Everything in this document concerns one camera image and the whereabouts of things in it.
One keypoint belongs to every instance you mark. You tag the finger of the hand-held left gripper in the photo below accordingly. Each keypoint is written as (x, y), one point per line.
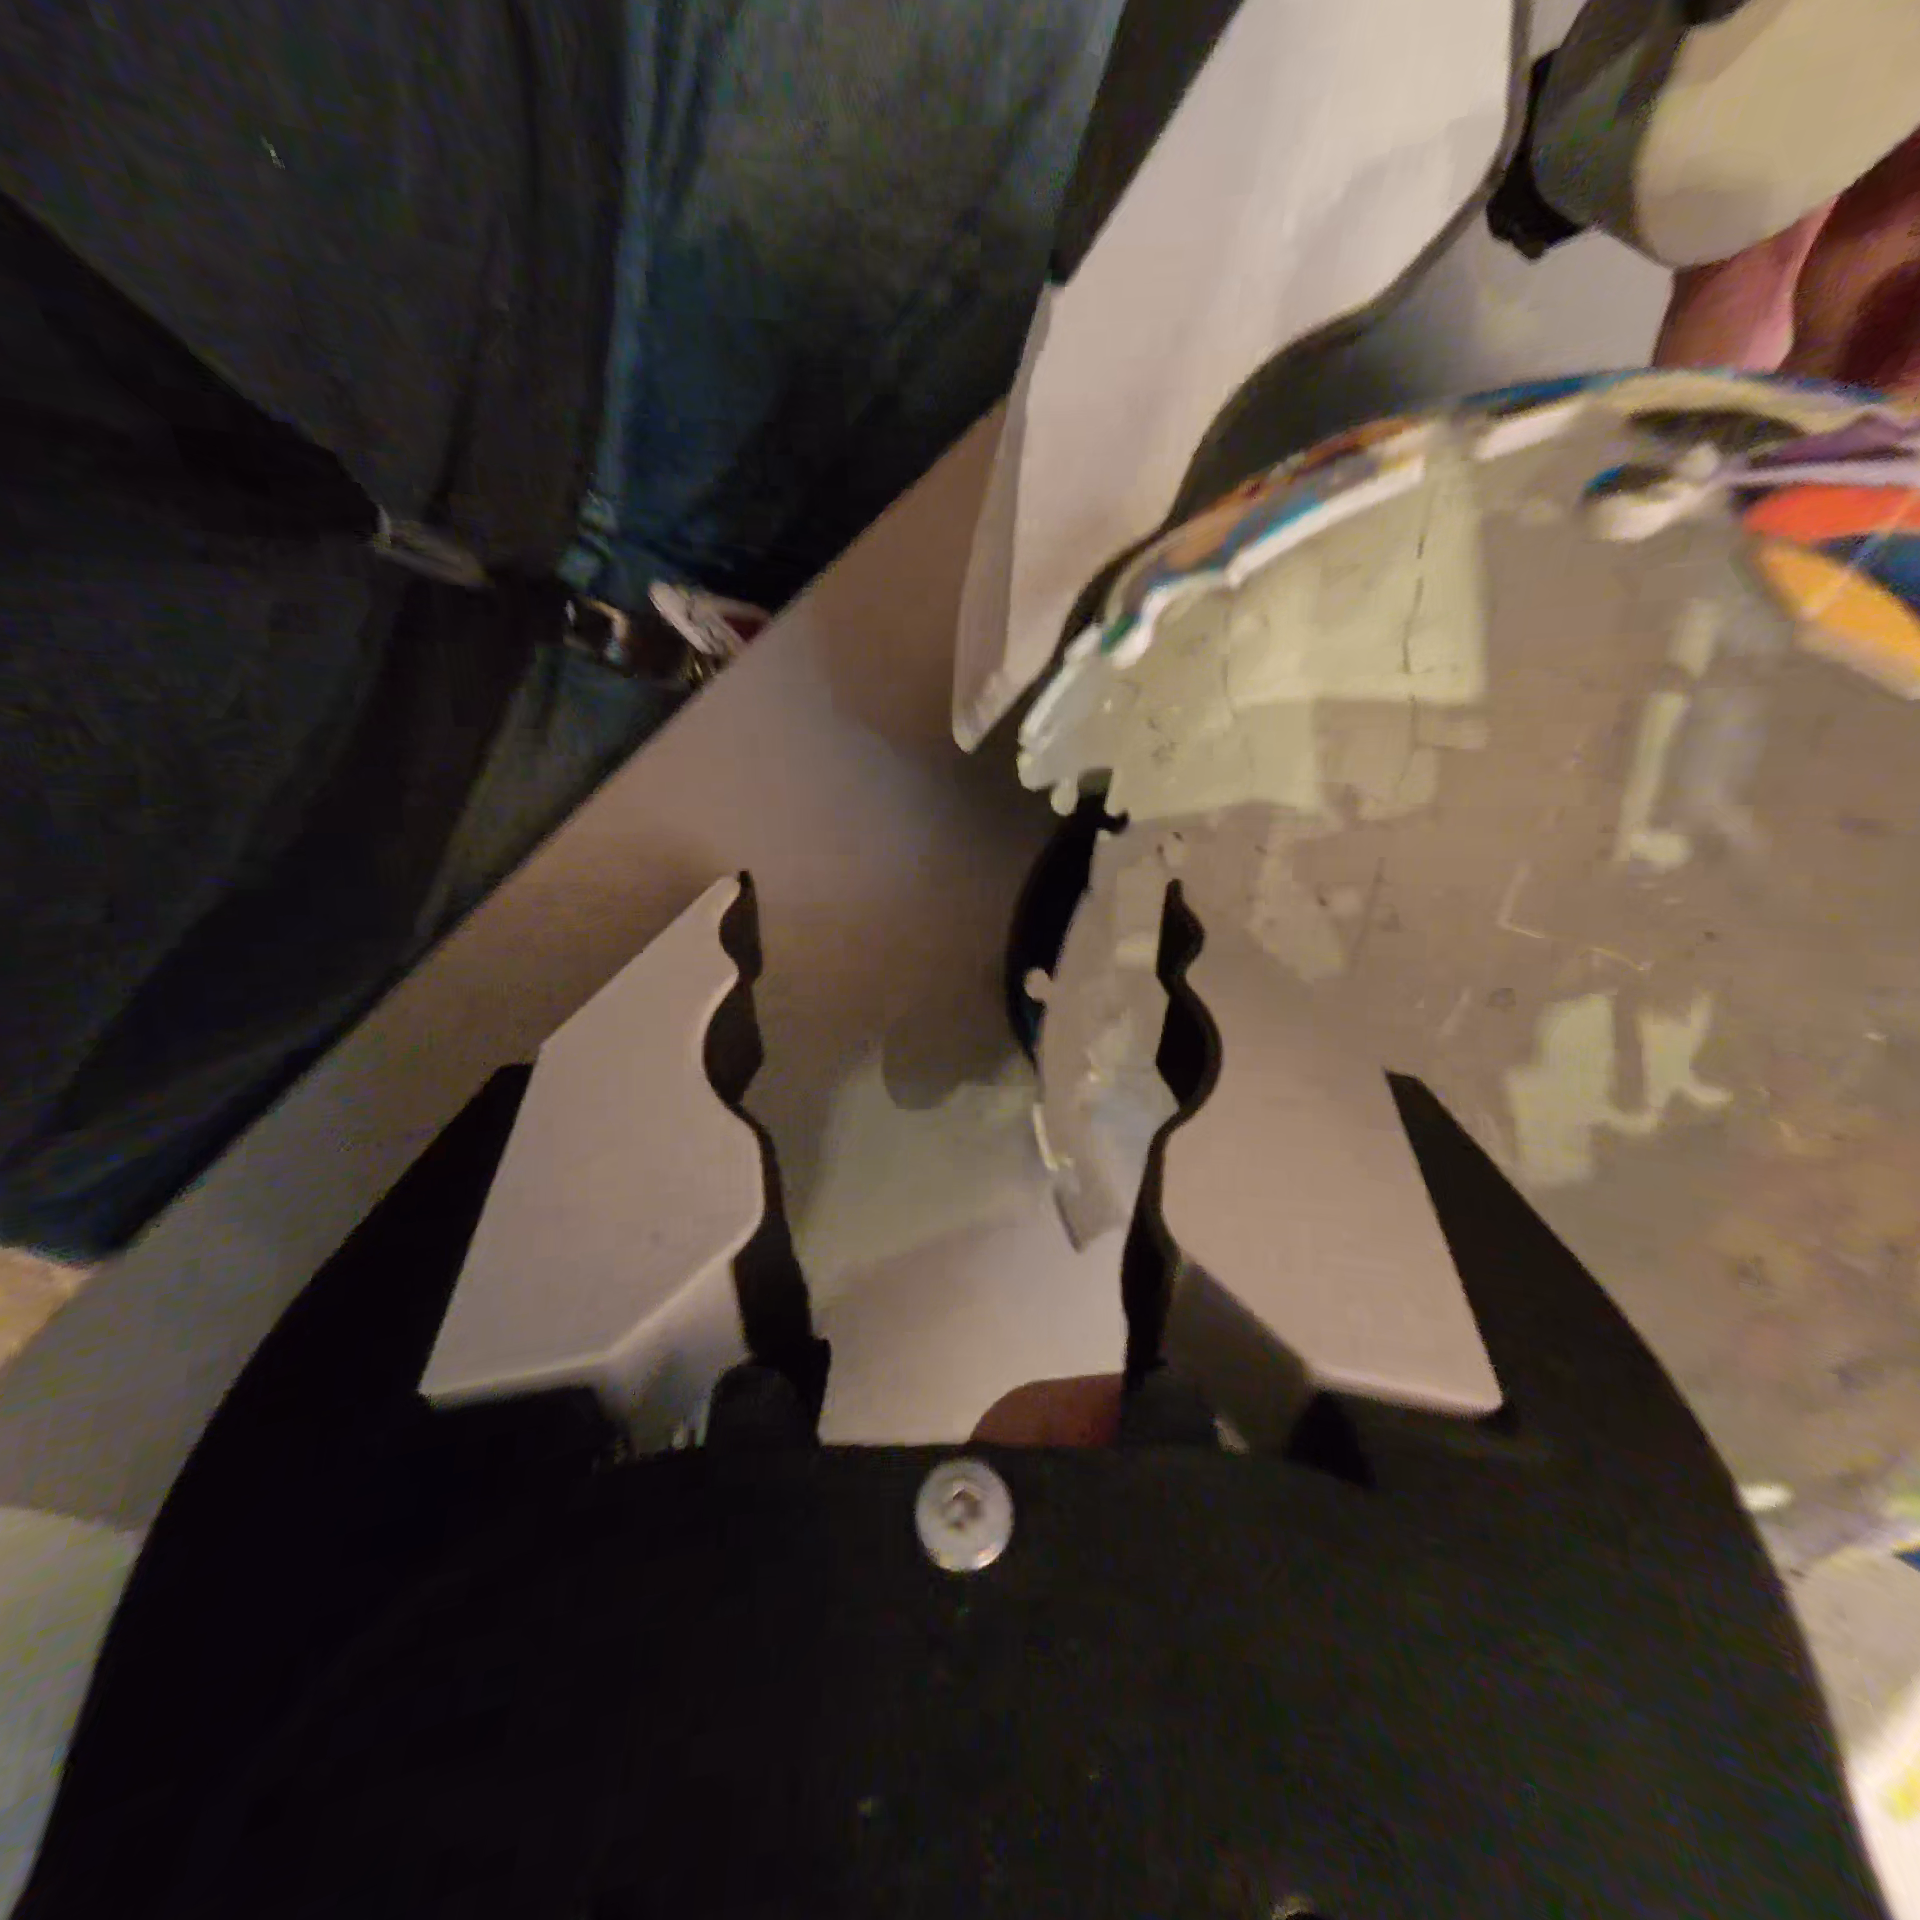
(1231, 269)

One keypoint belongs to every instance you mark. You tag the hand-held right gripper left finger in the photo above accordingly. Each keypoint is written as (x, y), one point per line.
(601, 1201)

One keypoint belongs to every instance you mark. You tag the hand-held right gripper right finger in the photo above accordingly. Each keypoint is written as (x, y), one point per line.
(1335, 1230)

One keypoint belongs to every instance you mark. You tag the colourful puzzle ball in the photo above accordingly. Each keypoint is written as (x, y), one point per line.
(1575, 901)

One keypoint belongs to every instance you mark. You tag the black round ball stand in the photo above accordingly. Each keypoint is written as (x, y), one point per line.
(1051, 901)

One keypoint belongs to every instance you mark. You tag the person's left hand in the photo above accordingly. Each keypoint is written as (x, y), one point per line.
(1832, 300)

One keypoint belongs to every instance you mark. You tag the person's blue jeans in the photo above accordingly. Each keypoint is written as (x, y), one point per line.
(839, 300)

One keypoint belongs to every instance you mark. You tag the metal key clip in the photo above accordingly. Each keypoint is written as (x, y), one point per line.
(646, 623)

